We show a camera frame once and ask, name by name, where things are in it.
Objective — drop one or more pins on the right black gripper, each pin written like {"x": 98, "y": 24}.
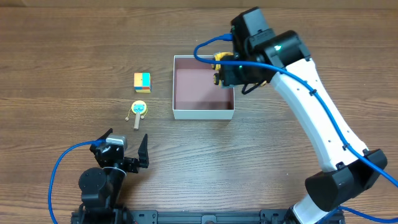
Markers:
{"x": 228, "y": 73}

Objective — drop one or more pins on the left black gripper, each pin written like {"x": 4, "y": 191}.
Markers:
{"x": 125, "y": 162}

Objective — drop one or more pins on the yellow grey toy truck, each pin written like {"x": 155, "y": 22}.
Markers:
{"x": 218, "y": 77}

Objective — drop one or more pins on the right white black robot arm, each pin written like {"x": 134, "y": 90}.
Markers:
{"x": 347, "y": 166}

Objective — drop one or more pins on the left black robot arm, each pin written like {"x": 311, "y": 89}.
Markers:
{"x": 100, "y": 186}

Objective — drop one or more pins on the white box pink interior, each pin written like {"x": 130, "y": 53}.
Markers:
{"x": 195, "y": 96}

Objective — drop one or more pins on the wooden cat rattle drum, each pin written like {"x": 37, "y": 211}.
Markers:
{"x": 139, "y": 110}

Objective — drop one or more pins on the colourful puzzle cube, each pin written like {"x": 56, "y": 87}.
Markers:
{"x": 142, "y": 82}

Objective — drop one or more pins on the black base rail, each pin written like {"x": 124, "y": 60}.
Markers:
{"x": 155, "y": 217}

